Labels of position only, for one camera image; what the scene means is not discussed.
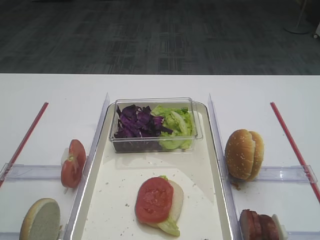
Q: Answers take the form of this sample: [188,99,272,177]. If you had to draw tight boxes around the red tomato slice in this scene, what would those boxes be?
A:
[61,139,87,189]
[135,176,174,224]

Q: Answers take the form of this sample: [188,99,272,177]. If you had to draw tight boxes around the green lettuce pieces in box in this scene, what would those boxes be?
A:
[152,105,195,150]

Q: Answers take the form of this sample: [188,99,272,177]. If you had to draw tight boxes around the white tomato stand block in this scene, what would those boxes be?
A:
[60,147,69,166]

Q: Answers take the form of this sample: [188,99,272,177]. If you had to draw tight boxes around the green lettuce leaf on bun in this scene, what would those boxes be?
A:
[156,175,184,237]

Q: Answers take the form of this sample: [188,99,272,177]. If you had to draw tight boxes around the front red meat patty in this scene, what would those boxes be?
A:
[239,209,256,240]

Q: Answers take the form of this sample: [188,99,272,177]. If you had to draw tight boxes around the red meat patty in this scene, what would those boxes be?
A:
[239,209,256,240]
[255,214,270,240]
[261,214,279,240]

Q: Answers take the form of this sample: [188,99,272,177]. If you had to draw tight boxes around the clear plastic salad box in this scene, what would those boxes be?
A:
[108,97,203,153]

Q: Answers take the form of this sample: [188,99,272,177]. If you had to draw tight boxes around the shredded purple cabbage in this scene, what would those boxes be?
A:
[112,104,173,153]

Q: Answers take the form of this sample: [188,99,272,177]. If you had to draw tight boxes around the right clear long divider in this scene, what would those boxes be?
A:
[207,94,243,240]

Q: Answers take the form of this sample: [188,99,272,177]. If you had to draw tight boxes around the clear long divider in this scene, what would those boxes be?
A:
[207,94,243,240]
[61,95,110,240]

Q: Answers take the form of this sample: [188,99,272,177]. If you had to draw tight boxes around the left clear long divider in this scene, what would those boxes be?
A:
[61,95,110,240]

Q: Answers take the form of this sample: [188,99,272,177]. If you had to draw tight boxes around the bottom bun slice on tray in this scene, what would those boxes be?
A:
[135,175,184,236]

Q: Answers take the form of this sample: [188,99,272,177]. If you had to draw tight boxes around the sesame bun top front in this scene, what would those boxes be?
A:
[224,129,256,180]

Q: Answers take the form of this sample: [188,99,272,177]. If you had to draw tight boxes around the sesame bun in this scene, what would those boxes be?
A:
[224,129,256,180]
[247,131,265,181]

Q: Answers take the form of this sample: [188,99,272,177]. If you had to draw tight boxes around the sesame bun top rear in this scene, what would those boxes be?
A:
[247,131,265,181]

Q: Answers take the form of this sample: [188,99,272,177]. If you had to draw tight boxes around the white rectangular tray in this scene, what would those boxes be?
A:
[65,102,232,240]

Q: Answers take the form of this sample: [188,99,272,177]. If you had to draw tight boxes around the left red strip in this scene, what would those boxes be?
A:
[0,102,49,187]

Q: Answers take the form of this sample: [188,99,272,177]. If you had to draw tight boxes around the red strip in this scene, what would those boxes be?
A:
[0,102,49,187]
[270,102,320,202]

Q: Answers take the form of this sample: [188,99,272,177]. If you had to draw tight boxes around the right red strip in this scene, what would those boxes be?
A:
[270,102,320,202]

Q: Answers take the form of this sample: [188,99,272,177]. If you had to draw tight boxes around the upright bun half left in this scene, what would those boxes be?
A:
[19,198,61,240]

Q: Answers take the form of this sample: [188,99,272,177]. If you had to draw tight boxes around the white patty stand block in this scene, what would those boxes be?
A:
[271,214,289,240]

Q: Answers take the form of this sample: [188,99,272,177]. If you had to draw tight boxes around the grey round stand base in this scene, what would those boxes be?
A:
[283,0,311,35]

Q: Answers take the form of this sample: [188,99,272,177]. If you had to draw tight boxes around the white caster wheel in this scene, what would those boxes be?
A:
[312,33,319,39]

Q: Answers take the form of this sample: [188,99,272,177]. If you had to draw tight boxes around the clear rail upper left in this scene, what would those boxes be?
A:
[0,163,62,182]

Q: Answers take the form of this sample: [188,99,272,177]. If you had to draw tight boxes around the clear rail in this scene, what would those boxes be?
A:
[253,165,318,184]
[0,163,62,182]
[287,231,320,240]

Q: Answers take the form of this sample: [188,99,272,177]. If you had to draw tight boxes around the clear rail upper right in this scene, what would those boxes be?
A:
[253,165,318,184]

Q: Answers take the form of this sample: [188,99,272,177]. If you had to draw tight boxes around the clear rail lower right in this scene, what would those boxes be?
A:
[287,231,320,240]

